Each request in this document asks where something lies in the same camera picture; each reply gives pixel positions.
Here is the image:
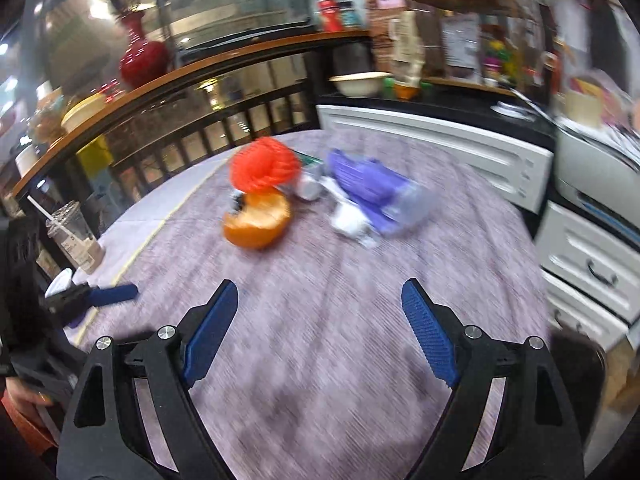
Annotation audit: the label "purple tissue pack wrapper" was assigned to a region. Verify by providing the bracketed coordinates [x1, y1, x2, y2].
[326, 150, 438, 236]

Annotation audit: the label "orange peel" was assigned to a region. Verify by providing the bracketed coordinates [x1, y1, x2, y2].
[222, 191, 292, 249]

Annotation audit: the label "orange sleeve left forearm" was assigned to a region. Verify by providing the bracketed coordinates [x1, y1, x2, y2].
[2, 392, 58, 456]

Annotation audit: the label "brown trash bin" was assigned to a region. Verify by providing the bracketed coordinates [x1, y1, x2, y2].
[550, 328, 606, 442]

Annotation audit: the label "left hand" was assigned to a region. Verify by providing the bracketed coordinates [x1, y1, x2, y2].
[6, 377, 53, 418]

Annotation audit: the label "plastic cup with straw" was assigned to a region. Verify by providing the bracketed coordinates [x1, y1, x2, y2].
[27, 195, 105, 274]

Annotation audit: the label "white drawer cabinet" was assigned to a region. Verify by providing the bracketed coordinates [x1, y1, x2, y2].
[317, 104, 639, 350]

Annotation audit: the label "dark wooden railing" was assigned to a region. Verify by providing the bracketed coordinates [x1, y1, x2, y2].
[12, 29, 371, 214]

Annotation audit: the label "white printer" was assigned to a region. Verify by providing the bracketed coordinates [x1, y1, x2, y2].
[555, 117, 639, 245]

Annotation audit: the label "red ceramic vase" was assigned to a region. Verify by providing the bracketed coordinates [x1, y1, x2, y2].
[119, 11, 170, 89]

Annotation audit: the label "cream ceramic bowl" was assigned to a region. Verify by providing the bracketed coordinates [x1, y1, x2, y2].
[330, 72, 390, 99]

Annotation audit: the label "beige paper snack bag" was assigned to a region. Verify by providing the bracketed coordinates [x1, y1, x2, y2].
[388, 10, 425, 88]

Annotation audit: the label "wooden shelf rack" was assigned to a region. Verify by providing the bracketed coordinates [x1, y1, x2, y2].
[405, 0, 546, 96]

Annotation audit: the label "glass jar blue contents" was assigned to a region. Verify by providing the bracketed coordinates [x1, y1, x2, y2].
[338, 0, 361, 29]

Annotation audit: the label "red tin can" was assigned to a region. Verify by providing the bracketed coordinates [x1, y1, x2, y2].
[318, 0, 344, 34]

